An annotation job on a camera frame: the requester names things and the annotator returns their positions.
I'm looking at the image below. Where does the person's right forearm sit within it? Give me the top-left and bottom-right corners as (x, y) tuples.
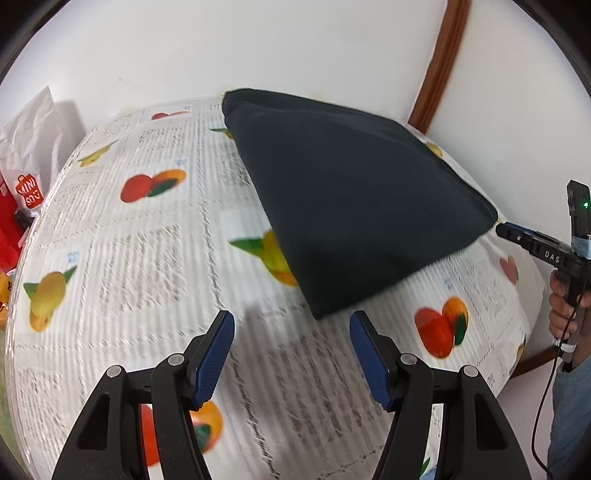
(549, 353), (591, 480)

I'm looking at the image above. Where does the brown wooden door trim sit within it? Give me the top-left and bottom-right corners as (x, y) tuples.
(408, 0), (472, 136)

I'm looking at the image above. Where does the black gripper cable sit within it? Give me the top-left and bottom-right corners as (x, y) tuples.
(531, 340), (570, 480)

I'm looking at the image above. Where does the person's right hand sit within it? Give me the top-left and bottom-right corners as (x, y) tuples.
(548, 270), (591, 343)

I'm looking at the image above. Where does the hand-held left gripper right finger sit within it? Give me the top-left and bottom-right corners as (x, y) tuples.
(348, 310), (533, 480)

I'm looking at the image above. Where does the red paper bag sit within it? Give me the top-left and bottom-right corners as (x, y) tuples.
(0, 171), (34, 274)

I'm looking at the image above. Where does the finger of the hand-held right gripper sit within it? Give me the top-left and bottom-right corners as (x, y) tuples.
(495, 222), (540, 250)

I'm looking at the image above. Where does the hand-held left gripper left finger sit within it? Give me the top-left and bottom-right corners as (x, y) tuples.
(52, 310), (236, 480)

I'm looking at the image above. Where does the fruit print tablecloth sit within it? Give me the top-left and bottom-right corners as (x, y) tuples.
(4, 95), (548, 480)

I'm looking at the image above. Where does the black garment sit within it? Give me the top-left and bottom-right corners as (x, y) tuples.
(222, 88), (499, 320)

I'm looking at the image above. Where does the white Miniso paper bag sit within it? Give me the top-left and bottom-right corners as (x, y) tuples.
(0, 85), (86, 217)

